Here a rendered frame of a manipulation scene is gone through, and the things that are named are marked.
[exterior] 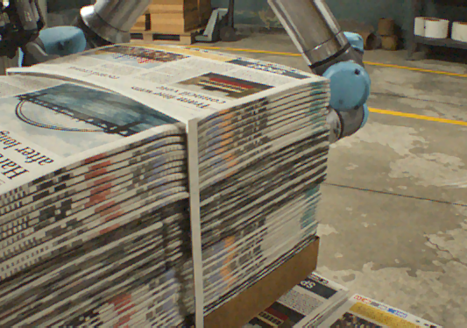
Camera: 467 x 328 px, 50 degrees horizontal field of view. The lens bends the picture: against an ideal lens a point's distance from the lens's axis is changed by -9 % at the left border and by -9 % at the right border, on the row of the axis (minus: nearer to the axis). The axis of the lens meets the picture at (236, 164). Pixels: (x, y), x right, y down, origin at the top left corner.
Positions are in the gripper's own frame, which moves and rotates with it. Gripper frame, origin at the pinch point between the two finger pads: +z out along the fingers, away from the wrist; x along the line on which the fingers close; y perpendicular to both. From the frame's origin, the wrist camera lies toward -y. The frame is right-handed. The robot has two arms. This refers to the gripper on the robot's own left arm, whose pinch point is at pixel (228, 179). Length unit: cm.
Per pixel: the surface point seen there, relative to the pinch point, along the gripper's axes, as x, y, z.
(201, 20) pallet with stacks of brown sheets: -439, -61, -424
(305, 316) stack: 24.8, -2.4, 15.5
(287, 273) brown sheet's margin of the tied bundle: 21.4, 0.9, 14.3
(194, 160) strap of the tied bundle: 22.0, 17.5, 27.2
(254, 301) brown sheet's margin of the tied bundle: 21.6, 0.4, 19.7
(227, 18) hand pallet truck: -399, -56, -430
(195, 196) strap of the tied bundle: 22.0, 14.7, 27.2
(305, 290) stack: 22.2, -2.4, 11.9
